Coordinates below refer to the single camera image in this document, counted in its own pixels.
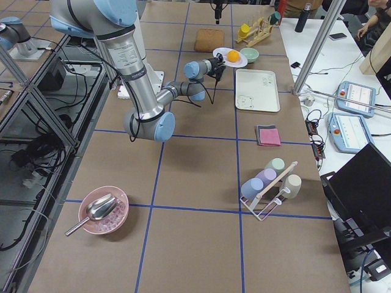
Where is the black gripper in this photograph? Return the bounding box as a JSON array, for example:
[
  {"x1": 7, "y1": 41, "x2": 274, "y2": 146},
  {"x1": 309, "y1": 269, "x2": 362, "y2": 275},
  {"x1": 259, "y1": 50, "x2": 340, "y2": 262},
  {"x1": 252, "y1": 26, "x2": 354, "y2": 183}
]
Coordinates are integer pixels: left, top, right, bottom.
[
  {"x1": 210, "y1": 52, "x2": 225, "y2": 69},
  {"x1": 213, "y1": 0, "x2": 223, "y2": 24}
]

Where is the orange fruit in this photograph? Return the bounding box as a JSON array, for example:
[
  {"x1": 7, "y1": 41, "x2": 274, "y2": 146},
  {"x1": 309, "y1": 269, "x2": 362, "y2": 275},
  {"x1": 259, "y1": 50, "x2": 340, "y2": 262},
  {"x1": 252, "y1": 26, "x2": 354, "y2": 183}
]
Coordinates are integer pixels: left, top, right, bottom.
[{"x1": 227, "y1": 50, "x2": 240, "y2": 63}]

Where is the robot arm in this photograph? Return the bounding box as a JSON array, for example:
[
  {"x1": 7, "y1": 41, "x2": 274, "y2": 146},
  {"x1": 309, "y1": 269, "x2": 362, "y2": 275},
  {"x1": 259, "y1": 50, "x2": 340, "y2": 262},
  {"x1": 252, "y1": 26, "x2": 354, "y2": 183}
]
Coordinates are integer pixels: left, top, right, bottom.
[{"x1": 50, "y1": 1, "x2": 225, "y2": 142}]

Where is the cream bear tray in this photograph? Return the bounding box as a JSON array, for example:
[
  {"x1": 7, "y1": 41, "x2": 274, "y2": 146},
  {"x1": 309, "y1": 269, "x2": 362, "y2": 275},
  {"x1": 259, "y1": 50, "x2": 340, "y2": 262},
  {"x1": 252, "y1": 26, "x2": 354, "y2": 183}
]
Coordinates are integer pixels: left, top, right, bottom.
[{"x1": 235, "y1": 69, "x2": 280, "y2": 113}]

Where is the wooden cutting board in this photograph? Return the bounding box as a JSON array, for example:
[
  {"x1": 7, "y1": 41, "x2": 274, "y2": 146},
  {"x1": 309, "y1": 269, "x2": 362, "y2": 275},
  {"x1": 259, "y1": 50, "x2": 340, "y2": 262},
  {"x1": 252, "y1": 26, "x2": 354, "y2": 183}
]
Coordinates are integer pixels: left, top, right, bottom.
[{"x1": 194, "y1": 29, "x2": 225, "y2": 52}]

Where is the yellow mug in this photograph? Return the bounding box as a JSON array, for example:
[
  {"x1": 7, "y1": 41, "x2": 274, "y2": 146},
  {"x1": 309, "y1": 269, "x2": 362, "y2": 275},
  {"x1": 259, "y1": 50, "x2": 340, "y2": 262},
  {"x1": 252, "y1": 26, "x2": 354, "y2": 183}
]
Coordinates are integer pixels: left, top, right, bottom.
[{"x1": 238, "y1": 23, "x2": 250, "y2": 38}]

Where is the green ceramic bowl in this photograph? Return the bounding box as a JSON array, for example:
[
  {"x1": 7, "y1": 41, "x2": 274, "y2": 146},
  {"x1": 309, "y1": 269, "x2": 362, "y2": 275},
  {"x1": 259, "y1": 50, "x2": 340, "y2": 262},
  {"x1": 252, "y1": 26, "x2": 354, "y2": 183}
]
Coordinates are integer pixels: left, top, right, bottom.
[{"x1": 239, "y1": 48, "x2": 259, "y2": 63}]

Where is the wooden dish rack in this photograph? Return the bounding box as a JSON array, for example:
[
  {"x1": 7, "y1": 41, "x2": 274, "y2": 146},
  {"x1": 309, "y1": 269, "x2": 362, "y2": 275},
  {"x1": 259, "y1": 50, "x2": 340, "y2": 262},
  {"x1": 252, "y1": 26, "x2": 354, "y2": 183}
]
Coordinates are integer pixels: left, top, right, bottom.
[{"x1": 235, "y1": 17, "x2": 274, "y2": 48}]

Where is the dark green mug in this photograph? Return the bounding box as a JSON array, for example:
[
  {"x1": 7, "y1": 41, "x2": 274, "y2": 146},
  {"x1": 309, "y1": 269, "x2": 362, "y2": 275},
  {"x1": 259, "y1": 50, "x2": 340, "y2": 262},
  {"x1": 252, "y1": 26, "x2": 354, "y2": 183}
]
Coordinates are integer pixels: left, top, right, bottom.
[{"x1": 268, "y1": 11, "x2": 282, "y2": 26}]

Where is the black bottle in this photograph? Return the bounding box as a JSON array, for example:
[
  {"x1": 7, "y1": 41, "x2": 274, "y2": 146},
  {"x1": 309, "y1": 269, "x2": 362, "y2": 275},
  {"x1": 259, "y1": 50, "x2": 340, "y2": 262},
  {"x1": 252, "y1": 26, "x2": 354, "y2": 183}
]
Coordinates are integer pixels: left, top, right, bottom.
[{"x1": 294, "y1": 3, "x2": 312, "y2": 33}]

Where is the grey cloth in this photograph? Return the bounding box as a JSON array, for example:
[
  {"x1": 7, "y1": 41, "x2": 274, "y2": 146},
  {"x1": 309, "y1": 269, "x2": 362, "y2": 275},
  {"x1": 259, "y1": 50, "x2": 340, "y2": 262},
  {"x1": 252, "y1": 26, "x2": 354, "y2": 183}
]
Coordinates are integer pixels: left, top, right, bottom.
[{"x1": 255, "y1": 125, "x2": 276, "y2": 145}]

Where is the pink cloth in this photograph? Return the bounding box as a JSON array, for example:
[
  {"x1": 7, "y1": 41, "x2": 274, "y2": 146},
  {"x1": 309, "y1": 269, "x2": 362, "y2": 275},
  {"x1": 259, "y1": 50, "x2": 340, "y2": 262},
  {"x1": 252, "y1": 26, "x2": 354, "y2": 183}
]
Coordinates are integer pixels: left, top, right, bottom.
[{"x1": 260, "y1": 128, "x2": 281, "y2": 146}]

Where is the black smartphone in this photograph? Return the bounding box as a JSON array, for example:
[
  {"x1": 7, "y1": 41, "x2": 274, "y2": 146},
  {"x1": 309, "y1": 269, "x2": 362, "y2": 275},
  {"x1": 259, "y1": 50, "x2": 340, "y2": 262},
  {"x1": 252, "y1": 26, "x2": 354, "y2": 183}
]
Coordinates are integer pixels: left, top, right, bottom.
[{"x1": 329, "y1": 32, "x2": 347, "y2": 41}]

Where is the green cup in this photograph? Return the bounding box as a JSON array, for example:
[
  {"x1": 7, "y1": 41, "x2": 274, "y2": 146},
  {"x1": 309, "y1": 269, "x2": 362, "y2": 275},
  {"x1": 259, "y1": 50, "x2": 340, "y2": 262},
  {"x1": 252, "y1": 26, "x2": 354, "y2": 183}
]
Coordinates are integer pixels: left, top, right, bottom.
[{"x1": 265, "y1": 157, "x2": 285, "y2": 176}]

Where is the purple cup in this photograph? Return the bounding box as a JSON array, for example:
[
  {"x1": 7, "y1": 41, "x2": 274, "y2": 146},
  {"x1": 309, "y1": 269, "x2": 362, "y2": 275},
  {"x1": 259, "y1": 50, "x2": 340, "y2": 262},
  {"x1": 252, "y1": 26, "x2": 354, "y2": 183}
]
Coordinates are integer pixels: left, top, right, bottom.
[{"x1": 255, "y1": 168, "x2": 277, "y2": 187}]

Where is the blue cup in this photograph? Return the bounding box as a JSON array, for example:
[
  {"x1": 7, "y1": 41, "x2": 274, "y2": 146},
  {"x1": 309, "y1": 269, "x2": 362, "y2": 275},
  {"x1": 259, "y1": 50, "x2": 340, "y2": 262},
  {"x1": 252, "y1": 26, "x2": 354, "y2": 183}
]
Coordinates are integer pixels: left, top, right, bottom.
[{"x1": 241, "y1": 178, "x2": 264, "y2": 200}]

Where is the teach pendant far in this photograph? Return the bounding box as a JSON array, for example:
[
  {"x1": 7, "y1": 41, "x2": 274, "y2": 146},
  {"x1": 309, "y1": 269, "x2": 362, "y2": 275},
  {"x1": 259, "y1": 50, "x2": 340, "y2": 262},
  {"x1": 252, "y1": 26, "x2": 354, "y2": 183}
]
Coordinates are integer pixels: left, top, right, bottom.
[{"x1": 337, "y1": 81, "x2": 376, "y2": 118}]

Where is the teach pendant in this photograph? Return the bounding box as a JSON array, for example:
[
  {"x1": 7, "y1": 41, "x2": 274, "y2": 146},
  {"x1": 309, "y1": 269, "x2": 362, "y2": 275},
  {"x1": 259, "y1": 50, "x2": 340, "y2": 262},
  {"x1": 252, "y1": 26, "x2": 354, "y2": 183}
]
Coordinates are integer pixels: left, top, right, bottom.
[
  {"x1": 327, "y1": 112, "x2": 374, "y2": 154},
  {"x1": 337, "y1": 81, "x2": 376, "y2": 118}
]

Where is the beige cup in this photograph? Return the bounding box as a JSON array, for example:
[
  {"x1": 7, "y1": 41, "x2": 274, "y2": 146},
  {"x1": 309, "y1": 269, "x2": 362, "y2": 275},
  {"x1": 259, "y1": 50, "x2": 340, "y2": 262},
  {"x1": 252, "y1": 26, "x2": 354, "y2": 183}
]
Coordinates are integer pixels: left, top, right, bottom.
[{"x1": 280, "y1": 174, "x2": 302, "y2": 199}]

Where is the teach pendant near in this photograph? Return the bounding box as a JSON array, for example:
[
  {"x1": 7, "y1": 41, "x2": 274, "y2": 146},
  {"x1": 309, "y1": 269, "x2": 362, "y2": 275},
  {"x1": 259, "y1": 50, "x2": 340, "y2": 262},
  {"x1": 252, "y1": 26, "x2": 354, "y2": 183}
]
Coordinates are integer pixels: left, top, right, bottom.
[{"x1": 327, "y1": 112, "x2": 374, "y2": 154}]

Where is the metal scoop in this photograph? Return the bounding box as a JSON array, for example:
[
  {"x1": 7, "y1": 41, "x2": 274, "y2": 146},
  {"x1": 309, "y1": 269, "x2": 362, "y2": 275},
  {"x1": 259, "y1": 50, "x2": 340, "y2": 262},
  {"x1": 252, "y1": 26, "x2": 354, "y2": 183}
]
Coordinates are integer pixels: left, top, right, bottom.
[{"x1": 65, "y1": 194, "x2": 118, "y2": 237}]

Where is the black laptop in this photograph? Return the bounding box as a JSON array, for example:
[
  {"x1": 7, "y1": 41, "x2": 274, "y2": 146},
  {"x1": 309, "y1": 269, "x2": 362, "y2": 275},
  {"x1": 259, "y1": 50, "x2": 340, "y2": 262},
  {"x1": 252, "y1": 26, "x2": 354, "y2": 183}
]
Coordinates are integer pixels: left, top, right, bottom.
[{"x1": 321, "y1": 143, "x2": 390, "y2": 262}]

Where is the pink bowl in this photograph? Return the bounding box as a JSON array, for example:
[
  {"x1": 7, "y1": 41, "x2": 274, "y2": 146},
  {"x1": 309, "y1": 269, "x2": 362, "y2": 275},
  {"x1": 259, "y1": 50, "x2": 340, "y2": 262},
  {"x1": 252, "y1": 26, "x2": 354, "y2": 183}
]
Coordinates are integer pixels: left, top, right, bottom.
[{"x1": 78, "y1": 186, "x2": 129, "y2": 235}]

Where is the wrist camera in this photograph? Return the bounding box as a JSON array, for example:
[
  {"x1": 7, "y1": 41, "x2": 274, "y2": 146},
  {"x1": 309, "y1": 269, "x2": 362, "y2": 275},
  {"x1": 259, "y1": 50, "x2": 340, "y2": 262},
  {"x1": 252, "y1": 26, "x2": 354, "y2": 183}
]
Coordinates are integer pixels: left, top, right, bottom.
[{"x1": 207, "y1": 66, "x2": 226, "y2": 82}]

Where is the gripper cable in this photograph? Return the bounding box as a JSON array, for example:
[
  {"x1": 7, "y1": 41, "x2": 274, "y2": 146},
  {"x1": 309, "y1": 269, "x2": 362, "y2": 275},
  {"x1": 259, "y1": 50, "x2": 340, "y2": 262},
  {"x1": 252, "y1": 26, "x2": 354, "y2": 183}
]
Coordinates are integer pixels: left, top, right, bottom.
[{"x1": 170, "y1": 78, "x2": 219, "y2": 108}]

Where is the aluminium frame post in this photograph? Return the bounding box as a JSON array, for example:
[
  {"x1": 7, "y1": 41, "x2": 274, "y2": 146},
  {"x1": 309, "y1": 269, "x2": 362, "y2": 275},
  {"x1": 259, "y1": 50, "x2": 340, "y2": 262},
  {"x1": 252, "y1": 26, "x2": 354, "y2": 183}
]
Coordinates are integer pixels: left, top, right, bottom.
[{"x1": 292, "y1": 0, "x2": 346, "y2": 96}]

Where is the white wire cup rack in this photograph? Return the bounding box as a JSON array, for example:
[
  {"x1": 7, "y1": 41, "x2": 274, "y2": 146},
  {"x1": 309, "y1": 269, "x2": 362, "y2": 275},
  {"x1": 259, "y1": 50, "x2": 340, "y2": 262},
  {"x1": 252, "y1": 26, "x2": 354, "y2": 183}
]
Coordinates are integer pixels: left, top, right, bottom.
[{"x1": 239, "y1": 161, "x2": 298, "y2": 221}]

